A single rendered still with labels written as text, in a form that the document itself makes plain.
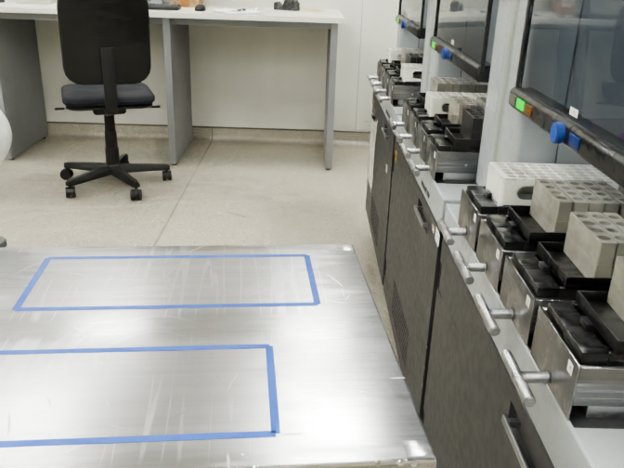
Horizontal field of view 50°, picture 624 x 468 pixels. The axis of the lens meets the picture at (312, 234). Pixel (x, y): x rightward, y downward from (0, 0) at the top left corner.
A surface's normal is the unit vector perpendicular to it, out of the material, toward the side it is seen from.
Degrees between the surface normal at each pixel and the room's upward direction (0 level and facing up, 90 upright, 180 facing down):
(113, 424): 0
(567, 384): 90
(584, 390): 90
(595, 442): 0
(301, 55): 90
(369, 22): 90
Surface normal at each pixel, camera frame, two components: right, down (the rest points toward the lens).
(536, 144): 0.00, 0.38
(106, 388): 0.04, -0.92
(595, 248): -1.00, -0.04
